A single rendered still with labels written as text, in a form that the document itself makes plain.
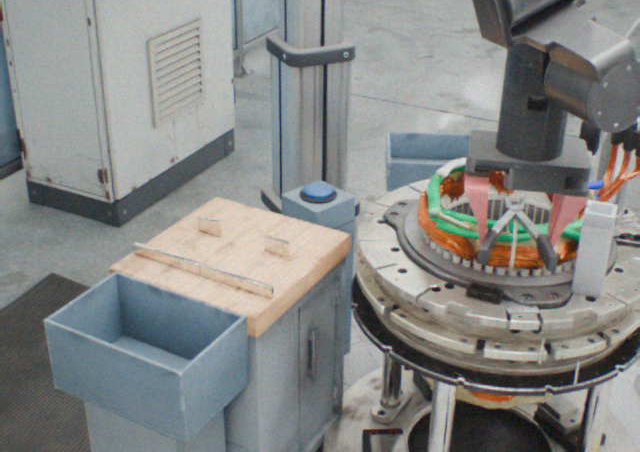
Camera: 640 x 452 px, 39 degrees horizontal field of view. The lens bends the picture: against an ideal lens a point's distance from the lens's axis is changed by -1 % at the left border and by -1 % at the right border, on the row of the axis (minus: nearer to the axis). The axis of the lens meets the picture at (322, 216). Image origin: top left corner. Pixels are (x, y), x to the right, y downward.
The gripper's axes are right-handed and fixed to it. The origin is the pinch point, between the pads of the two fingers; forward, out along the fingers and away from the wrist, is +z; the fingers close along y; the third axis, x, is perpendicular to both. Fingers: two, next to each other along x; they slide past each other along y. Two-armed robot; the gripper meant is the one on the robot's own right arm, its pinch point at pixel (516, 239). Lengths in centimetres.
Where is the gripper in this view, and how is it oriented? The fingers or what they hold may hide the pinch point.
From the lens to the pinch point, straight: 85.0
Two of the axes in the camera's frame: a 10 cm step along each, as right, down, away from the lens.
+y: 9.9, 0.9, -1.3
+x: 1.6, -4.6, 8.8
